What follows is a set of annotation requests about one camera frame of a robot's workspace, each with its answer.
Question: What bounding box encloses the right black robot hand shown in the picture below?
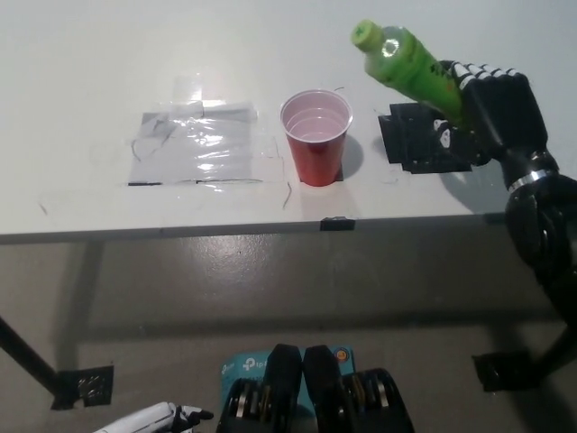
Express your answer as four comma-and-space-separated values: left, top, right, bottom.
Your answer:
432, 60, 552, 167

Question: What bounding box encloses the taped clear plastic sheet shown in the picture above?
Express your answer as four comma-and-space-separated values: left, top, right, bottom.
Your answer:
127, 101, 265, 186

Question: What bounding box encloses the teal router box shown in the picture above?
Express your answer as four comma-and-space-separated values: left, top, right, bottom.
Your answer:
220, 345, 357, 407

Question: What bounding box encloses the green tea plastic bottle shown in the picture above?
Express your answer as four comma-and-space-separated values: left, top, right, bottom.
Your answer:
350, 18, 465, 125

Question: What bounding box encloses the small black tape piece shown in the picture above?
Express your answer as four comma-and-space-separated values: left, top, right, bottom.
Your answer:
319, 216, 356, 233

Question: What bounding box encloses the large black tape patch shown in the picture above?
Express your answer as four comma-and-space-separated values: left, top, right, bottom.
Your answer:
377, 102, 472, 175

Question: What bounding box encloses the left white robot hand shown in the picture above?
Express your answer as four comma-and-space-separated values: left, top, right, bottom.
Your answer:
92, 402, 215, 433

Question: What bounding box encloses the red plastic cup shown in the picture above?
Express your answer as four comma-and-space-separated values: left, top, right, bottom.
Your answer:
279, 88, 354, 186

